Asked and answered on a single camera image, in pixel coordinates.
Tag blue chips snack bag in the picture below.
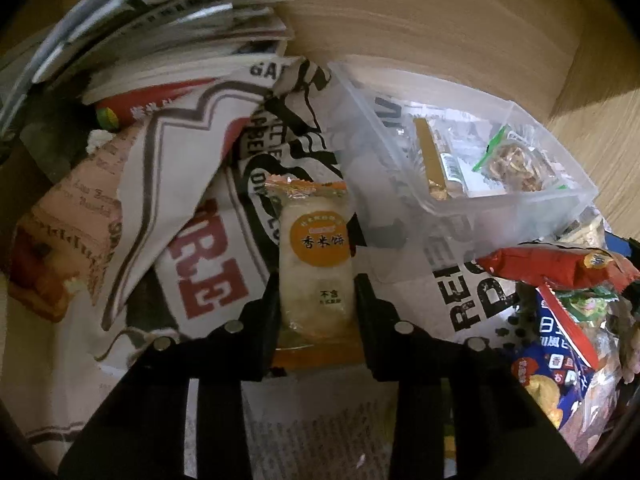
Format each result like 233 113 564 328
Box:
512 286 620 429

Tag orange rice cracker packet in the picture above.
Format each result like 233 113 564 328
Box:
266 176 361 370

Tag red snack bag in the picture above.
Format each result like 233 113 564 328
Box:
476 244 639 292

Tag clear green-edged walnut snack packet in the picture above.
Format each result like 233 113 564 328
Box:
472 124 570 193

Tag printed newspaper-pattern cloth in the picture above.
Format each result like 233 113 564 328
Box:
0 56 532 480

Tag gold wrapped snack bar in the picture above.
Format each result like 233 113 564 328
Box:
413 117 468 202

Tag clear plastic storage box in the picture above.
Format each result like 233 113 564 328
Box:
319 62 598 257

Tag red book under magazines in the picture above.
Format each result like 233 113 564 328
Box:
93 78 214 131

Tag stack of magazines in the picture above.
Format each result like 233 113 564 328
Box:
0 0 296 106

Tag wooden shelf unit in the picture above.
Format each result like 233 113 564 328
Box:
0 0 640 241

